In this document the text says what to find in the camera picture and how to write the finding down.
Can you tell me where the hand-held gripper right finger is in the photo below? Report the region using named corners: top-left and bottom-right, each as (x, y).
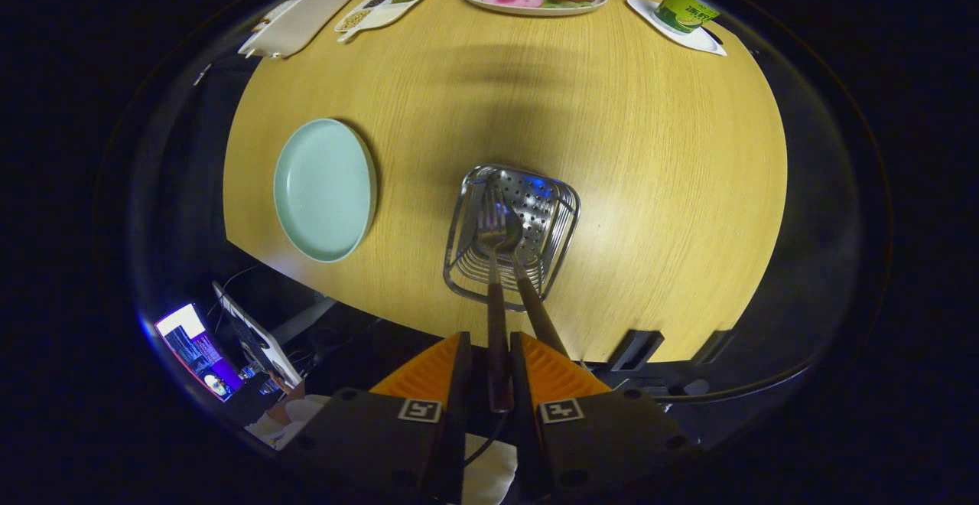
top-left (509, 331), bottom-right (703, 505)

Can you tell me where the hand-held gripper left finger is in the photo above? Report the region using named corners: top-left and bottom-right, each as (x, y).
top-left (285, 331), bottom-right (473, 505)

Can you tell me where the wooden handle spoon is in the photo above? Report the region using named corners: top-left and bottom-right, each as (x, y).
top-left (497, 210), bottom-right (571, 359)

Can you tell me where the wooden handle fork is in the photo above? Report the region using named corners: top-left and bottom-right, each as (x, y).
top-left (476, 184), bottom-right (515, 414)

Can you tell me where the person's white clothing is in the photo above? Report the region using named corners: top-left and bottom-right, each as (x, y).
top-left (463, 435), bottom-right (519, 505)

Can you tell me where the white-edged laptop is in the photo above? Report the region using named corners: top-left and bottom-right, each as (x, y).
top-left (212, 281), bottom-right (304, 389)

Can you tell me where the silver metal cutlery basket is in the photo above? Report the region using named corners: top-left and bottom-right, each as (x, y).
top-left (443, 165), bottom-right (581, 312)

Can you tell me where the mint green round plate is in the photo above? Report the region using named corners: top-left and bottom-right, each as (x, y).
top-left (273, 118), bottom-right (378, 264)

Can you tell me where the white divided condiment dish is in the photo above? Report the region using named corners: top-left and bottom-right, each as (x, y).
top-left (334, 0), bottom-right (437, 43)

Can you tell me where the cream white toaster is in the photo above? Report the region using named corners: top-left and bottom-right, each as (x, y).
top-left (238, 0), bottom-right (352, 60)

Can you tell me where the white square coaster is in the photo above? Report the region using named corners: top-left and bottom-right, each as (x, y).
top-left (626, 0), bottom-right (728, 57)

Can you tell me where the green label drink bottle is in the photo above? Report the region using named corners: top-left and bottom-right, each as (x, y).
top-left (654, 0), bottom-right (721, 34)

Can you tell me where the black table bracket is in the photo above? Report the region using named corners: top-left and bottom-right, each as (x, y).
top-left (691, 330), bottom-right (736, 366)
top-left (610, 329), bottom-right (665, 373)

